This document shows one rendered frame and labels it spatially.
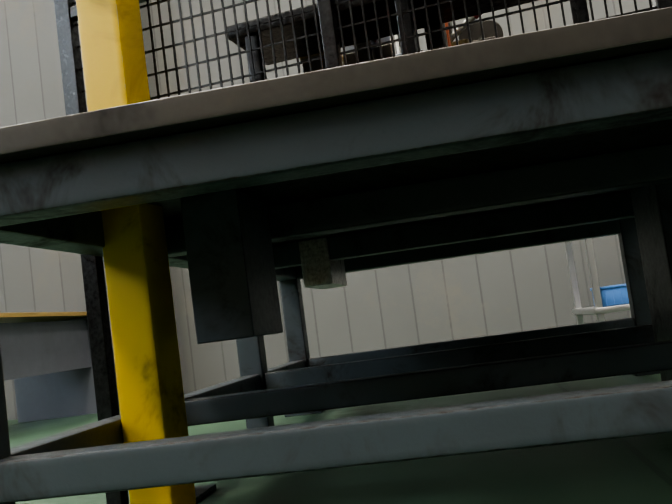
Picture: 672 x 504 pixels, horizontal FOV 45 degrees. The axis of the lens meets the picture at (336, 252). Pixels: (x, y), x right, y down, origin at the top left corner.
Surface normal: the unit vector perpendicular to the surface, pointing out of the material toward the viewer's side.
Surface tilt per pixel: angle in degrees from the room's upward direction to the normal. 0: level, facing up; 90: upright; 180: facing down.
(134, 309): 90
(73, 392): 90
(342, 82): 90
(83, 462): 90
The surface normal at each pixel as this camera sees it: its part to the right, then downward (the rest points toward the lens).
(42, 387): -0.16, -0.07
